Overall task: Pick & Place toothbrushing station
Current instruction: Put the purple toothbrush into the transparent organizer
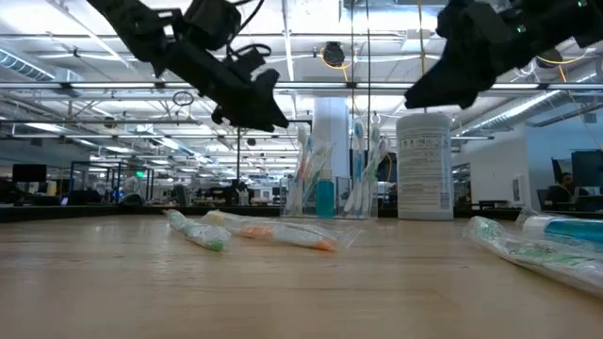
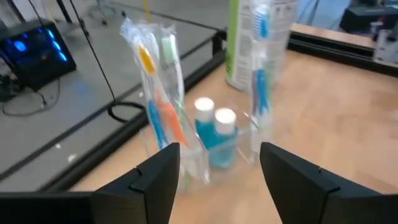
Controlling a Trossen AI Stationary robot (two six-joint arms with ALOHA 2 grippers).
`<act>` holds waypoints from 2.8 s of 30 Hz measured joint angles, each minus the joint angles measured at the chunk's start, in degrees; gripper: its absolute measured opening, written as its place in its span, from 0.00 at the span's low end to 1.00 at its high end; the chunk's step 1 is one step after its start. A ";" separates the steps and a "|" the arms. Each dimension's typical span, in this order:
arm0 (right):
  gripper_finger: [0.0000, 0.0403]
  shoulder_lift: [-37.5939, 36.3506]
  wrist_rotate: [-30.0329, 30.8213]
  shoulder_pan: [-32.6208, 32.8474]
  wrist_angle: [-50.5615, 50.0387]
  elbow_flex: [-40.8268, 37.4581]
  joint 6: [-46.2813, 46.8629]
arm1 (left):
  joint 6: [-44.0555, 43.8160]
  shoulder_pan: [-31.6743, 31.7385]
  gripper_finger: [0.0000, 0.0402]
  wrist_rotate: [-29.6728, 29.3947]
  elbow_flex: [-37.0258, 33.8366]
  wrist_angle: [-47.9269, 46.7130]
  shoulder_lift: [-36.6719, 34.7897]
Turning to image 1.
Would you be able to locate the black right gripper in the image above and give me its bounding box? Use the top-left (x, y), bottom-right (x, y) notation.
top-left (404, 0), bottom-right (533, 110)

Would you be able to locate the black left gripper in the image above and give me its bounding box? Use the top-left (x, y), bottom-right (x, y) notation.
top-left (157, 40), bottom-right (289, 133)

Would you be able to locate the orange white toothbrush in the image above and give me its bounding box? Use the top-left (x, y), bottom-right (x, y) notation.
top-left (289, 140), bottom-right (334, 216)
top-left (201, 209), bottom-right (363, 252)

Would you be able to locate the green white toothbrush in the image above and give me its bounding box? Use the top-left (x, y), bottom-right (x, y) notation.
top-left (463, 215), bottom-right (603, 299)
top-left (163, 208), bottom-right (233, 252)
top-left (365, 122), bottom-right (390, 217)

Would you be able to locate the teal mouthwash bottle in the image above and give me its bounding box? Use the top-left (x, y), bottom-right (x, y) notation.
top-left (314, 168), bottom-right (336, 219)

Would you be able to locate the white wipes canister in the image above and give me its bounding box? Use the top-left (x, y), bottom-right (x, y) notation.
top-left (395, 111), bottom-right (455, 221)

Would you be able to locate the black monitor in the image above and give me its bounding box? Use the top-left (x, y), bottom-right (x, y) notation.
top-left (349, 149), bottom-right (398, 184)
top-left (571, 149), bottom-right (603, 188)
top-left (11, 163), bottom-right (48, 187)

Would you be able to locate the clear acrylic holder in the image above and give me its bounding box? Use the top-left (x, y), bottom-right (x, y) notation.
top-left (280, 175), bottom-right (379, 220)

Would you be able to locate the person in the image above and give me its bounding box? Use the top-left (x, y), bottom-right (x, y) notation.
top-left (546, 172), bottom-right (590, 211)

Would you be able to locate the silver ventilation duct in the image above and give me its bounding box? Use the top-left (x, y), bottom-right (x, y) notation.
top-left (454, 89), bottom-right (574, 137)

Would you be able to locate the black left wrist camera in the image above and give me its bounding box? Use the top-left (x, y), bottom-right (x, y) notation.
top-left (183, 0), bottom-right (242, 51)

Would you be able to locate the black ceiling cable reel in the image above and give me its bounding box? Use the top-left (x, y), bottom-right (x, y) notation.
top-left (322, 41), bottom-right (347, 69)

